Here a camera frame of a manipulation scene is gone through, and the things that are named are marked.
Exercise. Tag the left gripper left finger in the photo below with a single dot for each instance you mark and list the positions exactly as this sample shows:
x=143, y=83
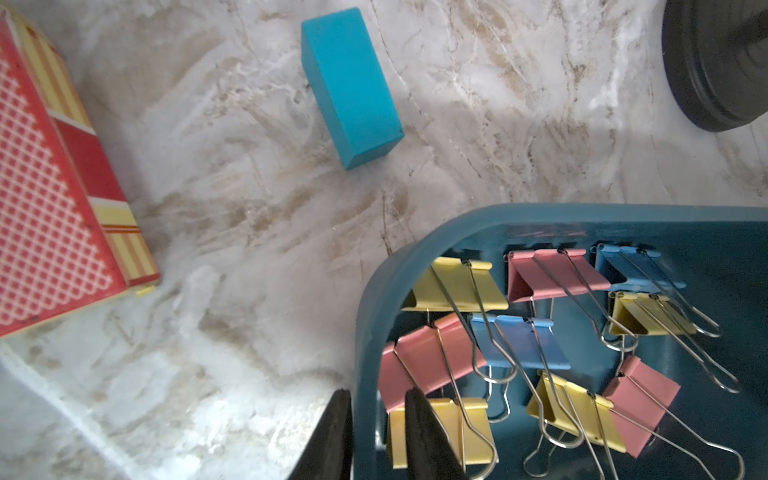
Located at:
x=329, y=451

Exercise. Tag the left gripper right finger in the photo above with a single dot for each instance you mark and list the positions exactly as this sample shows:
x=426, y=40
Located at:
x=429, y=452

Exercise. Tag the teal plastic storage box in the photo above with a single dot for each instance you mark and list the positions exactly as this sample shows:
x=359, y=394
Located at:
x=720, y=252

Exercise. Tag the yellow binder clip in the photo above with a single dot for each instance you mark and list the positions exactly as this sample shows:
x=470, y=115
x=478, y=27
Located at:
x=643, y=315
x=467, y=292
x=472, y=444
x=569, y=416

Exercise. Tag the pink binder clip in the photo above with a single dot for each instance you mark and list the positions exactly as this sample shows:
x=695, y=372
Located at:
x=548, y=274
x=641, y=398
x=430, y=358

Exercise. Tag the blue binder clip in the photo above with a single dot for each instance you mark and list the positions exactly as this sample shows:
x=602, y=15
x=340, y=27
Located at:
x=643, y=270
x=504, y=347

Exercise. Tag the red patterned card box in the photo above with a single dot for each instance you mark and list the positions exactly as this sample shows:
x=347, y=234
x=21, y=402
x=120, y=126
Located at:
x=69, y=238

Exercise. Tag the teal rectangular block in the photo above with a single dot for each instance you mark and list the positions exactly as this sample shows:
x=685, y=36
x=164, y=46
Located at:
x=345, y=75

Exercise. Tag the microphone on black stand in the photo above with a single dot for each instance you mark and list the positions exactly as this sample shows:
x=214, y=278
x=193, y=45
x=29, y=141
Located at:
x=715, y=60

